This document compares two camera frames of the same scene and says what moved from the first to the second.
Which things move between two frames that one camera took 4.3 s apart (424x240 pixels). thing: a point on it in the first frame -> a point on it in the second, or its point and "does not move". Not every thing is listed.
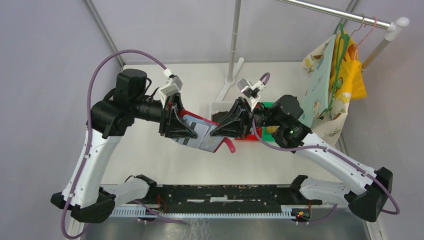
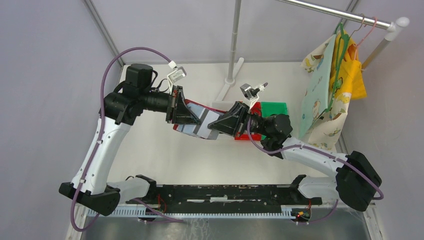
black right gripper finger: (239, 107) does not move
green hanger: (342, 39) does not move
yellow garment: (347, 76) does not move
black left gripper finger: (178, 127) -> (184, 113)
